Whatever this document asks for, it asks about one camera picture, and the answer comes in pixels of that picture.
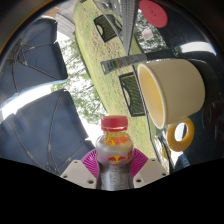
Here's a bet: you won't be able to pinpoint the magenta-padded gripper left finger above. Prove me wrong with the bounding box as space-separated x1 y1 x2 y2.
59 148 101 190

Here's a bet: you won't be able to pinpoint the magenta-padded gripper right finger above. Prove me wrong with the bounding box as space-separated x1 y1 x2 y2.
129 147 170 189

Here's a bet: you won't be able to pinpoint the clear drink bottle red cap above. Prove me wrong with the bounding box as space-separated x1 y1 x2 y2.
95 115 136 192

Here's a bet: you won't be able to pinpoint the large dark blue parasol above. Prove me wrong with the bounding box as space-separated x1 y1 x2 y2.
0 88 98 176

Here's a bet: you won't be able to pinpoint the dark mesh-back chair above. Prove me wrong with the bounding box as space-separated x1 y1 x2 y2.
92 13 123 43
118 72 147 118

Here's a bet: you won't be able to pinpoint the grey parasol pole colour stripes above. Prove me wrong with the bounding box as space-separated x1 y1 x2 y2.
99 49 176 75

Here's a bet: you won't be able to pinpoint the dark blue parasol light trim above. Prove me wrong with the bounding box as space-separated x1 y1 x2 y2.
0 16 70 105

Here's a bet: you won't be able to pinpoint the small pinkish white block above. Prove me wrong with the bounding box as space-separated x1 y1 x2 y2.
141 28 155 41

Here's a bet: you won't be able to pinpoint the flat round red coaster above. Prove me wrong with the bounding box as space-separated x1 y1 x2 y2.
138 0 169 29

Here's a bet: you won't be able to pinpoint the cream mug yellow handle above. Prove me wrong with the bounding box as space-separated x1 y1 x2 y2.
136 58 207 153

